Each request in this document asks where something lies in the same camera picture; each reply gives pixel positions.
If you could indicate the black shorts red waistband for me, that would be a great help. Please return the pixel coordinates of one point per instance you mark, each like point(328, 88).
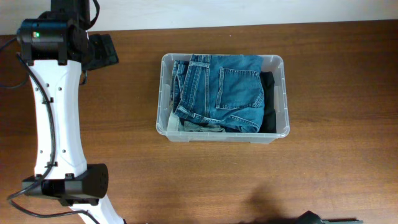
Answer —
point(269, 118)

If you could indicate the clear plastic storage bin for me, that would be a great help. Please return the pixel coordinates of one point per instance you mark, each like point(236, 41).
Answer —
point(271, 63)

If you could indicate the light grey-blue jeans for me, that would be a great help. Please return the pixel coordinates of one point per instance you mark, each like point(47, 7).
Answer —
point(176, 123)

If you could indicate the blue denim jeans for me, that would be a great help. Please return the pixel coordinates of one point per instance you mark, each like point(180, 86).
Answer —
point(224, 90)

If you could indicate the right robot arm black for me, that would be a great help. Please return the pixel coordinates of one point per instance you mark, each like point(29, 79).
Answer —
point(312, 218)

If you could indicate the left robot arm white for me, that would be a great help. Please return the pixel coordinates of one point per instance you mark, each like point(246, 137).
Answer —
point(57, 51)

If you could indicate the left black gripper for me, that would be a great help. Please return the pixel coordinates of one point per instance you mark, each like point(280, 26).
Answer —
point(95, 45)

